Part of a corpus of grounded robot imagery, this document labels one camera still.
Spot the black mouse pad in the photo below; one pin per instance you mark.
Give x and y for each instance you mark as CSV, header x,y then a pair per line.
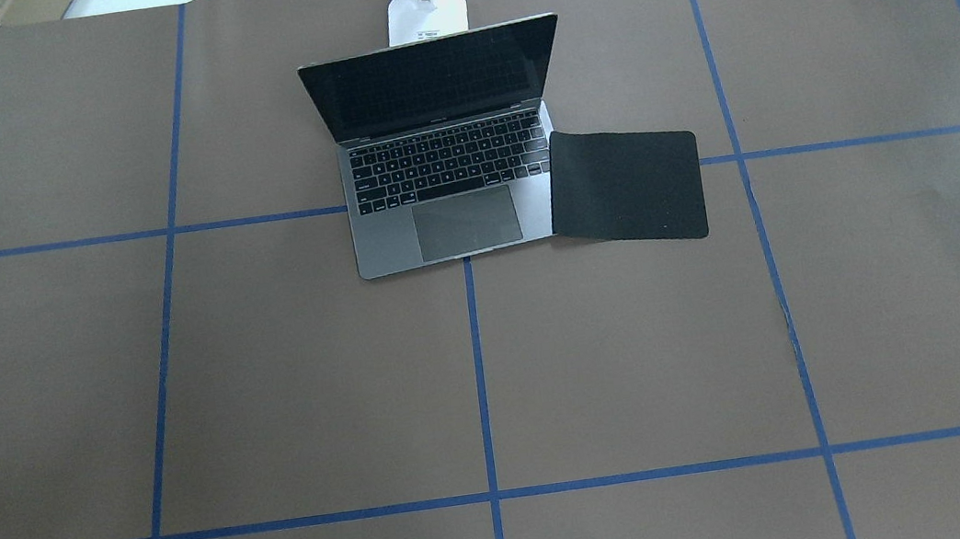
x,y
630,185

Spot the grey laptop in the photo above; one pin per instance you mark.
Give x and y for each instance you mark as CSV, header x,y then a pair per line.
x,y
443,144

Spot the white desk lamp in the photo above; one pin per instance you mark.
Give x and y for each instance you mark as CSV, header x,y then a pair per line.
x,y
414,20

